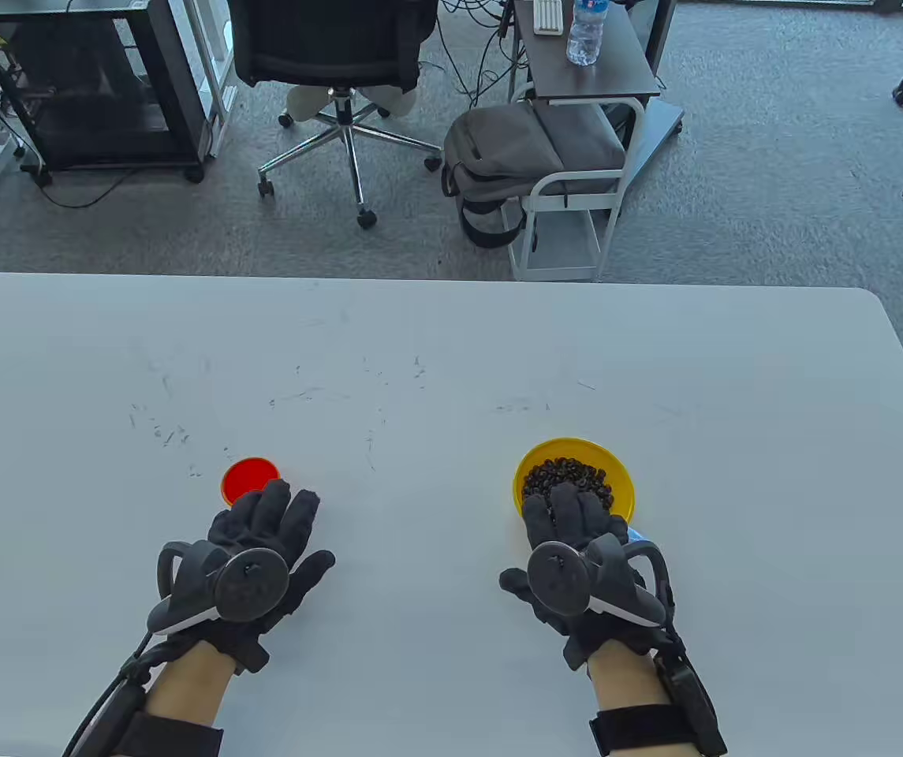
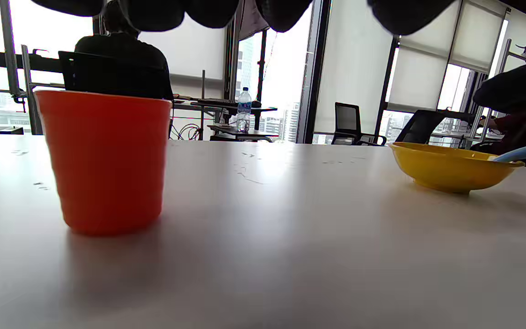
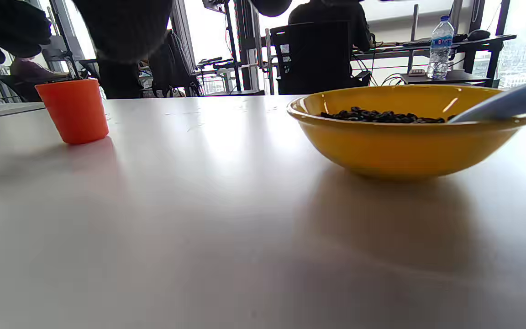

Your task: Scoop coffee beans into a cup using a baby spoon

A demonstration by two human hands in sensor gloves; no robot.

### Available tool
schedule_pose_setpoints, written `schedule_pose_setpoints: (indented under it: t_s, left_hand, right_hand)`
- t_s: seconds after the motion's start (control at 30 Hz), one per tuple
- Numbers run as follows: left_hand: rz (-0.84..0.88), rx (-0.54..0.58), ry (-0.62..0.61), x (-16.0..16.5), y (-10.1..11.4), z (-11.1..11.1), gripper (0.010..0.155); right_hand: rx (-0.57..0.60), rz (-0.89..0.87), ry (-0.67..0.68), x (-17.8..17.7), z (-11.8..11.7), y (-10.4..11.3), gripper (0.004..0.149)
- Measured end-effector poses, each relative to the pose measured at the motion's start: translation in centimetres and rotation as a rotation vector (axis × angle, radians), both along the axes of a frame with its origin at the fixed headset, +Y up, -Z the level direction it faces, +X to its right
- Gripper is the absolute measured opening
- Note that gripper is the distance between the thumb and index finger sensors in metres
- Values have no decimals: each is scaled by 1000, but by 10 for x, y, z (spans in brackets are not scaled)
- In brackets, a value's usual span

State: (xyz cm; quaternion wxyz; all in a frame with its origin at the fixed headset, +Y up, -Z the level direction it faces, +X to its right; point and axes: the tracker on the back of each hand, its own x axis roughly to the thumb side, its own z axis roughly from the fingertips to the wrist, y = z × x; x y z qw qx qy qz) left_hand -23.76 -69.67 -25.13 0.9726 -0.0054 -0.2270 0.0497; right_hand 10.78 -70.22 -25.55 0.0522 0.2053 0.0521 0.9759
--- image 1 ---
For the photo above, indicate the orange plastic cup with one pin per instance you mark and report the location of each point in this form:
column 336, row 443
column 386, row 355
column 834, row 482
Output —
column 250, row 475

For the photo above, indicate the person's right forearm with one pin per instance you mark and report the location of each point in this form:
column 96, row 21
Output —
column 628, row 678

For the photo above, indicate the black tracking controller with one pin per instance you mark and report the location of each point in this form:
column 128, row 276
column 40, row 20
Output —
column 250, row 583
column 557, row 579

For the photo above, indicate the person's left forearm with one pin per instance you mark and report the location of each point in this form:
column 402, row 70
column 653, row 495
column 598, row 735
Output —
column 183, row 682

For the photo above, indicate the black mesh office chair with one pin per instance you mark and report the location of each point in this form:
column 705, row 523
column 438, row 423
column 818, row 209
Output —
column 325, row 39

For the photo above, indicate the white keyboard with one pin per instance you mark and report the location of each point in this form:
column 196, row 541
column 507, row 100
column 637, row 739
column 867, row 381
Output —
column 547, row 16

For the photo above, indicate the person's right hand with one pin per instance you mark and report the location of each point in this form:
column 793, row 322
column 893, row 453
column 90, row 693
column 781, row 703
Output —
column 569, row 512

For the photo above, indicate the yellow plastic bowl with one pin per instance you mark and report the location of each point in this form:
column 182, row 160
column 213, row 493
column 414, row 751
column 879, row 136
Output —
column 534, row 457

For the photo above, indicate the white shelf frame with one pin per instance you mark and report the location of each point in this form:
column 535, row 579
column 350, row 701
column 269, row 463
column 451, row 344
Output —
column 218, row 79

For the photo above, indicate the large heap of coffee beans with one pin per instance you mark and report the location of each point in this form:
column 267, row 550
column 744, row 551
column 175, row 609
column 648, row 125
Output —
column 565, row 473

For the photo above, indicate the beige fabric bundle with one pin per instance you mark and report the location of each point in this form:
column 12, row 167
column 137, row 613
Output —
column 305, row 101

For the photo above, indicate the clear water bottle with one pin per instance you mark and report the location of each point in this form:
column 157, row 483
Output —
column 583, row 39

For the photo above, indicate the white side table dark top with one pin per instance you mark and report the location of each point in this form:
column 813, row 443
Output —
column 617, row 71

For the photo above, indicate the black wheeled cabinet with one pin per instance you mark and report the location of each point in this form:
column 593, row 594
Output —
column 175, row 79

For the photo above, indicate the grey backpack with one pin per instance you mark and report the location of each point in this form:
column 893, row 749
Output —
column 498, row 150

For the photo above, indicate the person's left hand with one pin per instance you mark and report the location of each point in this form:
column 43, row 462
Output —
column 270, row 512

